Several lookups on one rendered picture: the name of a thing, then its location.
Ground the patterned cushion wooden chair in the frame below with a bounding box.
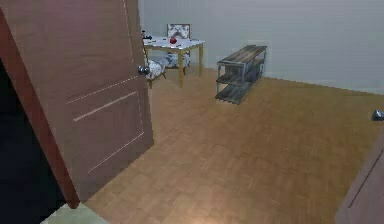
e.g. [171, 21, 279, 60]
[143, 46, 168, 90]
[161, 23, 192, 70]

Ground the grey metal wooden shelf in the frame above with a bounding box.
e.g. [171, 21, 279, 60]
[214, 44, 268, 106]

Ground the white top wooden table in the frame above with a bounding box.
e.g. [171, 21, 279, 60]
[142, 35, 206, 89]

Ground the brown wooden room door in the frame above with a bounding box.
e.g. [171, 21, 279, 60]
[0, 0, 155, 210]

